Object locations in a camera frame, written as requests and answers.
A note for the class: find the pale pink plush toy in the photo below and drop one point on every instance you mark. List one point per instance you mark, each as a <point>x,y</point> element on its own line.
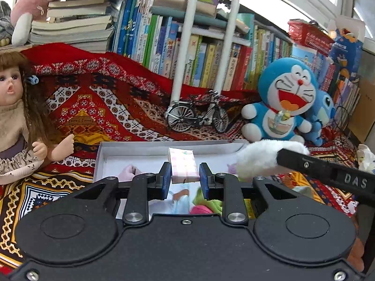
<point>129,173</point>

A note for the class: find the white metal pole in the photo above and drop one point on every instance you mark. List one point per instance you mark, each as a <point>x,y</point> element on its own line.
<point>230,35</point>
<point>187,35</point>

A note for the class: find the gold sequin pouch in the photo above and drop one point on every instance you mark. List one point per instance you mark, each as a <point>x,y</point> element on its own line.
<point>249,208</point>

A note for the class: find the brown cardboard box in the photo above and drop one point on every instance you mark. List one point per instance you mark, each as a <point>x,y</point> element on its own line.
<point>366,108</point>

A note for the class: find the white shallow cardboard box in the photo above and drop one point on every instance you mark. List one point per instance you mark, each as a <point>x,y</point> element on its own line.
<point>131,158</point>

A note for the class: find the white fluffy doll checked dress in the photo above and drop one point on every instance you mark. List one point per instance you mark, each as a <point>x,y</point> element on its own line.
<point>260,161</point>

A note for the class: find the white and orange soft toy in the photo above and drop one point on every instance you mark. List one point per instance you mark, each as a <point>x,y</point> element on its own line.
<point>178,200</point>

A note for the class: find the miniature black bicycle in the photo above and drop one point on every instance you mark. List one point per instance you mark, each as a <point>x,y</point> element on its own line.
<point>178,117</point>

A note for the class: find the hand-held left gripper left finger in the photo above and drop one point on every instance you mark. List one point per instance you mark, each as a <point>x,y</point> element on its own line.
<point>165,179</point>

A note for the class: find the purple plush toy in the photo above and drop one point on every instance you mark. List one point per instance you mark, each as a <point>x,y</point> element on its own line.
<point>232,169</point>

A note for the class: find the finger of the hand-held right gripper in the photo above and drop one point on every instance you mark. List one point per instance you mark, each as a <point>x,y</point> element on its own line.
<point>301,165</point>

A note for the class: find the brown-haired baby doll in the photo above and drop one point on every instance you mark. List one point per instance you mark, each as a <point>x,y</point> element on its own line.
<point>11,114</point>

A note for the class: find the blue cat plush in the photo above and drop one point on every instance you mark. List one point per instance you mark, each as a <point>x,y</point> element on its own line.
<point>281,123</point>

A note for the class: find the green and pink fabric toy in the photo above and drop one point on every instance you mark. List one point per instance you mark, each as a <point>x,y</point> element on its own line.
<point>202,209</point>

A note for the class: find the grey plush toy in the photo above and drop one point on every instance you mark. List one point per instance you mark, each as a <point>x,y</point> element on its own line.
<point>4,26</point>

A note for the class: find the stack of lying books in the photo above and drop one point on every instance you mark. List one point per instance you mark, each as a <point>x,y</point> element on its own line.
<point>73,26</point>

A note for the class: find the row of colourful upright books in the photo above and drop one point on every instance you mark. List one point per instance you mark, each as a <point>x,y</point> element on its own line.
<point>202,58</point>

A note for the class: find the red patterned blanket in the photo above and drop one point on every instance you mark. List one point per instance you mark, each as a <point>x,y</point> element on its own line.
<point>96,108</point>

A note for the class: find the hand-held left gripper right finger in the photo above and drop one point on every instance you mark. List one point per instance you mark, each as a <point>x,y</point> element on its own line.
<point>204,182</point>

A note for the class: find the pink rabbit plush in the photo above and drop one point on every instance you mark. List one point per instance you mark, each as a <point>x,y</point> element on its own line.
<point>26,14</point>

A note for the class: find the blue alien plush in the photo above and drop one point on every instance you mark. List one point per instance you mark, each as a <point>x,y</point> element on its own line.
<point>323,108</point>

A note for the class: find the red plastic basket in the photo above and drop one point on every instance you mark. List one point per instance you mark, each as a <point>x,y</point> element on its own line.
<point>310,36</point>

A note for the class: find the pink checked tissue pack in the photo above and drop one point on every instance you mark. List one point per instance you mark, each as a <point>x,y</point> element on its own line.
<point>181,164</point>

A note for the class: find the row of thin picture books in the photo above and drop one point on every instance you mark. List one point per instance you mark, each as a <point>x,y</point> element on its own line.
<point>325,73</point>

